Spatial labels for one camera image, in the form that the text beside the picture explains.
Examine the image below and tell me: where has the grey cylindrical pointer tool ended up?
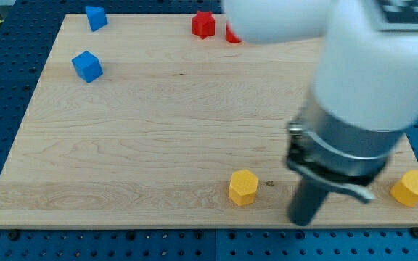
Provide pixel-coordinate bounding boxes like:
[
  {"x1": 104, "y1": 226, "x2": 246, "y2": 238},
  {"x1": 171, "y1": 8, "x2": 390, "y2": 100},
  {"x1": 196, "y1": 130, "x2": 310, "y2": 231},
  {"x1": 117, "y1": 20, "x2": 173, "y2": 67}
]
[{"x1": 287, "y1": 178, "x2": 329, "y2": 226}]

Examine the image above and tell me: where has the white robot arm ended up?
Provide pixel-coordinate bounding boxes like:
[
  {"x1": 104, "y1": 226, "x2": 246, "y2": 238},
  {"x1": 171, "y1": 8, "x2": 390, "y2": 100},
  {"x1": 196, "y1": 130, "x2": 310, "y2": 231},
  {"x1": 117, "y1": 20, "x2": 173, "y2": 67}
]
[{"x1": 222, "y1": 0, "x2": 418, "y2": 132}]

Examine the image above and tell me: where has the blue triangular prism block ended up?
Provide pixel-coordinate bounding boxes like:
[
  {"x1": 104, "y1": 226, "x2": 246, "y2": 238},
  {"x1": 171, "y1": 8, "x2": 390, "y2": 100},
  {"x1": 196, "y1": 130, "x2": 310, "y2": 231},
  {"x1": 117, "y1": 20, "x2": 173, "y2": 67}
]
[{"x1": 85, "y1": 6, "x2": 108, "y2": 32}]

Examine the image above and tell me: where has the silver clamp ring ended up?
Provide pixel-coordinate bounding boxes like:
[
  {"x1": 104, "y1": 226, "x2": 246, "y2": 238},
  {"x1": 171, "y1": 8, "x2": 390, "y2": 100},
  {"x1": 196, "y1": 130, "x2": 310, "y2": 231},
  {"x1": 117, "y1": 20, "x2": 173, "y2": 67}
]
[{"x1": 285, "y1": 90, "x2": 405, "y2": 204}]

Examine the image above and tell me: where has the yellow hexagon block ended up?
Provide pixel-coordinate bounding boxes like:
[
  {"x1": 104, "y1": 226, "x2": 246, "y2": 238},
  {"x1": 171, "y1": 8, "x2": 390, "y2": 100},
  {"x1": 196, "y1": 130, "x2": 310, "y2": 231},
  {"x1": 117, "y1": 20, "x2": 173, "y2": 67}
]
[{"x1": 228, "y1": 169, "x2": 259, "y2": 207}]

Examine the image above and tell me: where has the yellow cylinder block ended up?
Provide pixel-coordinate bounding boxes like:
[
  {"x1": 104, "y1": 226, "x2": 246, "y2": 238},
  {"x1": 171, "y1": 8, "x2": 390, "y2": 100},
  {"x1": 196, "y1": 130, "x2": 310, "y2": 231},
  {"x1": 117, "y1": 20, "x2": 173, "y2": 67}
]
[{"x1": 390, "y1": 170, "x2": 418, "y2": 207}]

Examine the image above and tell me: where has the wooden board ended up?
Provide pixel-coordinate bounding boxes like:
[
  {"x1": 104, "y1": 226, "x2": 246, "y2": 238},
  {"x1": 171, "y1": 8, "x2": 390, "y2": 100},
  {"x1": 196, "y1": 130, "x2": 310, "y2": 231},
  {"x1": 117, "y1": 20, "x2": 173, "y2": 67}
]
[{"x1": 0, "y1": 13, "x2": 418, "y2": 230}]

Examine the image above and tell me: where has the red star block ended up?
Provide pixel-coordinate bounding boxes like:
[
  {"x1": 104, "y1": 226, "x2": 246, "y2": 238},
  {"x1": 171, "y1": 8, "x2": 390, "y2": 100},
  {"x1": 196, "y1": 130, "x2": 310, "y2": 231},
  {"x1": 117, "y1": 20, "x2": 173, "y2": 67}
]
[{"x1": 192, "y1": 11, "x2": 216, "y2": 39}]

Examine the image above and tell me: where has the blue cube block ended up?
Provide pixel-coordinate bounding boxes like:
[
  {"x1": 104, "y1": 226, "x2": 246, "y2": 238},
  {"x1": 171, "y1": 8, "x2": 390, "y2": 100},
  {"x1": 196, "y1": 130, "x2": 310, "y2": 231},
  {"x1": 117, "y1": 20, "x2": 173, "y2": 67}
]
[{"x1": 71, "y1": 51, "x2": 103, "y2": 83}]

